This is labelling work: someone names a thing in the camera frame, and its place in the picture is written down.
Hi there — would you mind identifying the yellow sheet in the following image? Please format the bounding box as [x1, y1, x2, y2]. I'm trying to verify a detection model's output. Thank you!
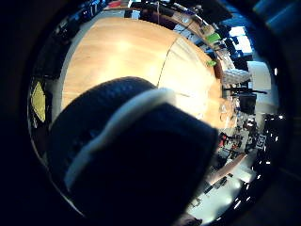
[30, 81, 47, 123]

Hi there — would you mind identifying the white marker cube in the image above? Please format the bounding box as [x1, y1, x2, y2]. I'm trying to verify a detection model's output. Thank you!
[255, 134, 267, 151]

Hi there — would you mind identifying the black monitor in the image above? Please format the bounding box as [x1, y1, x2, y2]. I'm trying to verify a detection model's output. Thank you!
[239, 92, 258, 115]

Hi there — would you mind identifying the white plastic crate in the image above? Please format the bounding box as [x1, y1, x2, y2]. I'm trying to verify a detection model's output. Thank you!
[222, 68, 252, 86]

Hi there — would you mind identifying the green box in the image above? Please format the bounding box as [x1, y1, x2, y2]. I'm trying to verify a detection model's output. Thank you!
[206, 32, 222, 44]

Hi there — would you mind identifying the white board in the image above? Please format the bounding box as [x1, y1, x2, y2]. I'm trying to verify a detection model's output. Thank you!
[246, 60, 273, 91]

